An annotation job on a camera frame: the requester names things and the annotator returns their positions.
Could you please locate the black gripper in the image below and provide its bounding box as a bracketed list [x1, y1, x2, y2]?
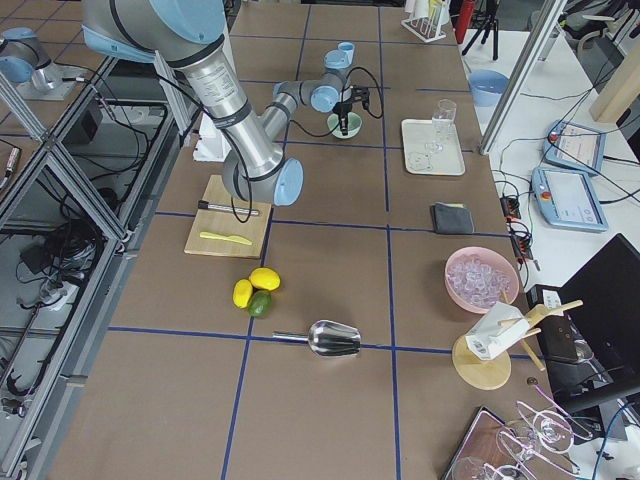
[332, 100, 351, 136]

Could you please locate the green ceramic bowl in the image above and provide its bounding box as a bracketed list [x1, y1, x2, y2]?
[327, 112, 362, 140]

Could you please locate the light blue plastic cup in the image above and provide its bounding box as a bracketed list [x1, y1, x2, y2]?
[338, 42, 355, 64]

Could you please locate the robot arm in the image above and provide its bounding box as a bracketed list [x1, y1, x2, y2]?
[83, 0, 355, 206]

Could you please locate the blue bowl with fork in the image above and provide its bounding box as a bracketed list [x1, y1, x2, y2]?
[468, 70, 509, 107]

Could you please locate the pink bowl with ice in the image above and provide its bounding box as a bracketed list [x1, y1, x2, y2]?
[444, 247, 520, 314]

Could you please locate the metal ice scoop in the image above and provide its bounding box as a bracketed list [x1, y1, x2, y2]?
[272, 319, 361, 357]

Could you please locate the cream bear serving tray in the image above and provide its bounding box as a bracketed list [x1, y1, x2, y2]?
[401, 119, 465, 176]

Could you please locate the clear wine glass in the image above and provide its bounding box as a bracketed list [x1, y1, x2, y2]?
[426, 99, 457, 154]

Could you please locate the grey folded cloth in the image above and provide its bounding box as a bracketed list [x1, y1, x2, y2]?
[430, 202, 475, 235]

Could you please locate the yellow plastic knife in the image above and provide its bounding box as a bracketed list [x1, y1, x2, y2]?
[199, 231, 253, 246]

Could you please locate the wooden cutting board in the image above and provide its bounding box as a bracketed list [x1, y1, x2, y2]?
[184, 202, 271, 259]

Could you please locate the whole yellow lemon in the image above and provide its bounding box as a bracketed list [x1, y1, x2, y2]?
[248, 267, 281, 291]

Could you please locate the green lime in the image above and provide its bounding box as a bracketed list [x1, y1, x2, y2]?
[247, 290, 272, 318]

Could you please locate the far teach pendant tablet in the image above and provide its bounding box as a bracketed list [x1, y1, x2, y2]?
[542, 120, 606, 176]

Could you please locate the teach pendant tablet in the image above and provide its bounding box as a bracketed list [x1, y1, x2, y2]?
[542, 120, 606, 176]
[531, 167, 609, 232]

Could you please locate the near teach pendant tablet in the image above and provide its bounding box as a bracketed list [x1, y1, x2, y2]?
[531, 167, 609, 232]

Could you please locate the white paper carton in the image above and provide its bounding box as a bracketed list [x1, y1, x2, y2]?
[465, 302, 529, 361]

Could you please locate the wooden cup stand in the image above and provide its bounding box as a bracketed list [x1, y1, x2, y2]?
[452, 300, 583, 390]

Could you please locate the white wire cup rack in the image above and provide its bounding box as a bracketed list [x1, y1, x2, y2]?
[401, 0, 450, 43]

